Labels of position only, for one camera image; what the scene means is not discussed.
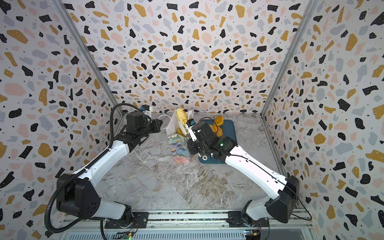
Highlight floral paper bag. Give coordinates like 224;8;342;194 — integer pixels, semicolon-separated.
161;109;194;163

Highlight cream tongs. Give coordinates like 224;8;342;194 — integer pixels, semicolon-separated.
179;112;208;160

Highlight pale rectangular pastry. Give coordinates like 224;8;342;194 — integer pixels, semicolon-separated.
176;108;188;130

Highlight small yellow bread roll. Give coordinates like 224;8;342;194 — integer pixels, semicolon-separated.
177;128;186;137

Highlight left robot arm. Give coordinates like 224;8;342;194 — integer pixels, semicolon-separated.
56;111;163;224

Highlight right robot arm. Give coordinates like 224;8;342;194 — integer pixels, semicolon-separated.
186;120;300;226

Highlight small round bun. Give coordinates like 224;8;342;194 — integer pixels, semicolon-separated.
214;116;224;127

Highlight teal tray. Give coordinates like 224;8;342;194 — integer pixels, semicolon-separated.
199;120;238;165

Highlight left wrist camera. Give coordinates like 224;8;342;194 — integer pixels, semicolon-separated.
141;105;153;118

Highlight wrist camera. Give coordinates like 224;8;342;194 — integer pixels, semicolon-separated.
186;119;197;142
141;105;153;118

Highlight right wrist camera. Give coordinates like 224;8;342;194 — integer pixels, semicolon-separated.
186;119;197;142

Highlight black corrugated cable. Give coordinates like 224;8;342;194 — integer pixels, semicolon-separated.
44;103;145;233

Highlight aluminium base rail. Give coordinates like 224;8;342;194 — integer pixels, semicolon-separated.
58;208;313;240

